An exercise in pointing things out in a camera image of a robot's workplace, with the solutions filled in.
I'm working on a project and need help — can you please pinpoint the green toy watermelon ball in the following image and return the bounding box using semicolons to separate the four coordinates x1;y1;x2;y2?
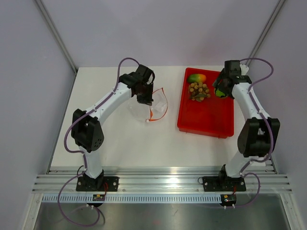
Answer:
214;88;227;98

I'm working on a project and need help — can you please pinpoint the clear orange zip top bag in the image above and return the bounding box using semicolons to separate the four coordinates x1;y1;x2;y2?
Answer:
127;87;168;123

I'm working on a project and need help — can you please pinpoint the green orange toy mango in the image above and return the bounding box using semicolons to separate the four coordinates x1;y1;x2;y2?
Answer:
187;74;207;83

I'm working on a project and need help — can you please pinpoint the brown toy longan bunch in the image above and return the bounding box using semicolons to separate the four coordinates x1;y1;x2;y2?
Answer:
188;82;211;103

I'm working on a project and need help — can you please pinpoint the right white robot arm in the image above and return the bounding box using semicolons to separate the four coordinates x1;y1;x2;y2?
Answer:
203;60;280;192

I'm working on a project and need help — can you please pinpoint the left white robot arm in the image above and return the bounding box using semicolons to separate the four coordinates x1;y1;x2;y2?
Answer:
71;65;155;191

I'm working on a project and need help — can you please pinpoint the right small circuit board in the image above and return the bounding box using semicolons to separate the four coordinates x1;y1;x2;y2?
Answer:
221;194;236;203

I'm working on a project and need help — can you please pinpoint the small circuit board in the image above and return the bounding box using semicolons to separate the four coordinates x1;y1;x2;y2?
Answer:
221;194;236;203
93;194;105;202

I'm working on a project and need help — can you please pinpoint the left small circuit board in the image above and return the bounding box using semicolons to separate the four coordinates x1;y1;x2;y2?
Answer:
93;194;105;202

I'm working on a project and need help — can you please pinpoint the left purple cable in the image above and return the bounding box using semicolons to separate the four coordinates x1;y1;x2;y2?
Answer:
57;57;141;227

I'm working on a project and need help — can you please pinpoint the right aluminium corner post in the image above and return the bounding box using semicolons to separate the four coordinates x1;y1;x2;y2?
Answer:
245;0;287;67

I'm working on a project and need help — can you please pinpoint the aluminium corner post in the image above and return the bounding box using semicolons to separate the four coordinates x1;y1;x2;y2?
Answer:
245;0;287;67
34;0;78;75

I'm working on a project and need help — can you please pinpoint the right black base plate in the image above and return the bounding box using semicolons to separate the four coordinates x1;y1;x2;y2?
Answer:
202;176;247;192

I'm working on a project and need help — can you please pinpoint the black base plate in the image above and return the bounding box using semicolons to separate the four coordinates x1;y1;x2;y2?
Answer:
76;176;119;192
202;176;247;192

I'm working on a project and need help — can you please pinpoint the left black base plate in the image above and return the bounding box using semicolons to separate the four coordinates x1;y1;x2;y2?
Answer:
76;176;119;192

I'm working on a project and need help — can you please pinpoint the left aluminium corner post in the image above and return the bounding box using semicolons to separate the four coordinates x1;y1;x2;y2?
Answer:
34;0;78;75

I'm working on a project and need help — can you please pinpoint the aluminium rail frame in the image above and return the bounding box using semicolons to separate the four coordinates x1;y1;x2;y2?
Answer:
32;163;292;194

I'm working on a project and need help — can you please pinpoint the white slotted cable duct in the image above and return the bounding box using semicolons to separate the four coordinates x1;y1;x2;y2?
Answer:
42;194;221;204

